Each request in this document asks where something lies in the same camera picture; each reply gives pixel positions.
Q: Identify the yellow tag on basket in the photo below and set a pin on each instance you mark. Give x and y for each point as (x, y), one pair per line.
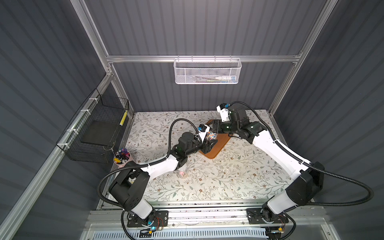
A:
(124, 118)

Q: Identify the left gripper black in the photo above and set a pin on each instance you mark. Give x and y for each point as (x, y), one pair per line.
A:
(208, 139)

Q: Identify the pens in white basket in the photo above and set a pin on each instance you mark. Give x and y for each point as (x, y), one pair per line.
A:
(220, 79)

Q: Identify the black wire basket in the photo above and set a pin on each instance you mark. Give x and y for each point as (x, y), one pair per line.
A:
(95, 134)

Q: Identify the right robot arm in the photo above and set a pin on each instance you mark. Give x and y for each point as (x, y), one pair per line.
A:
(307, 178)

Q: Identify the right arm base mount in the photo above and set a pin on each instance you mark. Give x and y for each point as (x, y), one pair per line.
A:
(263, 216)

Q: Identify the white wire mesh basket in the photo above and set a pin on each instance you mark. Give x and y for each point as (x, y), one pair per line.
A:
(186, 68)

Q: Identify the brown wooden tray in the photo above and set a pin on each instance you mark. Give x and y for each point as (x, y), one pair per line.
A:
(223, 139)

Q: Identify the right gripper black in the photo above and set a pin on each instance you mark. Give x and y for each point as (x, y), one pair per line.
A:
(229, 126)

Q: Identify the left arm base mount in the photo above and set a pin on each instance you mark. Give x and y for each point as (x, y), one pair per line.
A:
(156, 218)

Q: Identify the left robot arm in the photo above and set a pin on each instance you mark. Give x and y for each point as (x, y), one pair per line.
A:
(129, 186)

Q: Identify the pink pen cup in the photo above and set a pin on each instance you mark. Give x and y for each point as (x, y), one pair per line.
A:
(122, 157)

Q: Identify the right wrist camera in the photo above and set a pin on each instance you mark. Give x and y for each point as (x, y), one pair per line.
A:
(223, 110)

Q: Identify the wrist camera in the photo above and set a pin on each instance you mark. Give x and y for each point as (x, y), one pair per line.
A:
(202, 131)
(223, 110)

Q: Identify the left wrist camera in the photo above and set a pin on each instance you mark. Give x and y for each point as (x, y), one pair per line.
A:
(202, 131)

